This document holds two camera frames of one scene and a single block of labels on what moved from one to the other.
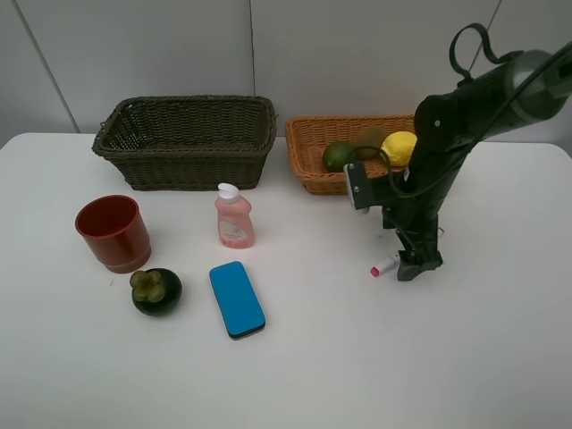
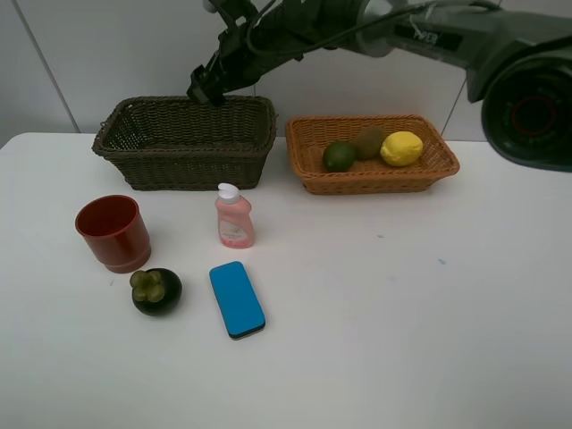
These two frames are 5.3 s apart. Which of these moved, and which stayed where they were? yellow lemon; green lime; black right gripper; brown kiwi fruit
Moved: black right gripper
Stayed: yellow lemon; green lime; brown kiwi fruit
